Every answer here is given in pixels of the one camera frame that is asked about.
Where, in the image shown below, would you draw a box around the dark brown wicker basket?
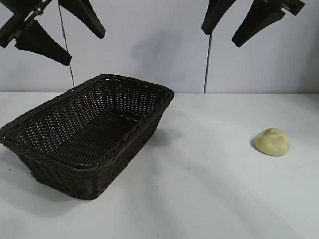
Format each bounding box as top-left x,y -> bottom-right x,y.
0,73 -> 175,201

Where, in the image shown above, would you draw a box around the pale yellow egg yolk pastry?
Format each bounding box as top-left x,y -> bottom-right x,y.
250,127 -> 291,157

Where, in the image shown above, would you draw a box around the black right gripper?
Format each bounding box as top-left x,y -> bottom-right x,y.
201,0 -> 306,48

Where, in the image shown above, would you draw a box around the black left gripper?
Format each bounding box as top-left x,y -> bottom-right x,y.
0,0 -> 106,67

